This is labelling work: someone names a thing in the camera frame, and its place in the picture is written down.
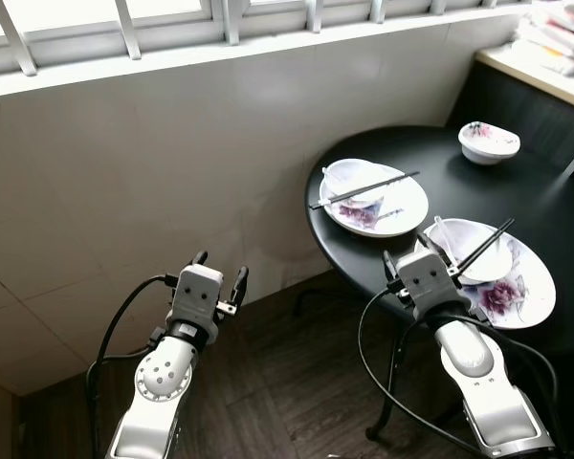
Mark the white barred window frame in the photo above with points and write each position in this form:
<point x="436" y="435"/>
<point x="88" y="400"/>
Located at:
<point x="225" y="19"/>

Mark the round black table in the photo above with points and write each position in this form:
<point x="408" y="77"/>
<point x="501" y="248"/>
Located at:
<point x="430" y="182"/>

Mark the plain white bowl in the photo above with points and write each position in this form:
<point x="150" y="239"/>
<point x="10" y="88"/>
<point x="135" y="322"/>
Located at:
<point x="464" y="237"/>
<point x="359" y="175"/>

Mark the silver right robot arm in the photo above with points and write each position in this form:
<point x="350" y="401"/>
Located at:
<point x="478" y="382"/>

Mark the white floral bowl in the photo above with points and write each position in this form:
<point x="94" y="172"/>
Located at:
<point x="488" y="148"/>

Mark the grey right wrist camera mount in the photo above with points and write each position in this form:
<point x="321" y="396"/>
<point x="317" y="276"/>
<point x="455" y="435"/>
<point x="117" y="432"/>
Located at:
<point x="426" y="282"/>

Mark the dark cabinet beige countertop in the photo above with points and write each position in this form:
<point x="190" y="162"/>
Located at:
<point x="526" y="115"/>

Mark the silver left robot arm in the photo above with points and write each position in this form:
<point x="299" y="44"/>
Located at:
<point x="163" y="378"/>

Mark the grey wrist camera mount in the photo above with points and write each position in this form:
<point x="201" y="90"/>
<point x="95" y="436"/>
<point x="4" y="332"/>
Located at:
<point x="426" y="282"/>
<point x="196" y="296"/>

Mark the white plastic bags stack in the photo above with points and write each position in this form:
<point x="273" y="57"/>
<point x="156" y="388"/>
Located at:
<point x="555" y="38"/>

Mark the white window sill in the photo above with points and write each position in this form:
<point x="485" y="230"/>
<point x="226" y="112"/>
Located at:
<point x="220" y="53"/>

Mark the white floral plate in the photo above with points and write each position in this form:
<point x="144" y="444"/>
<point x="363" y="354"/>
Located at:
<point x="526" y="296"/>
<point x="402" y="215"/>

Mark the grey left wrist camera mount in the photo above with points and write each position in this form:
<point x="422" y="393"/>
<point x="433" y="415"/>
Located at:
<point x="196" y="296"/>

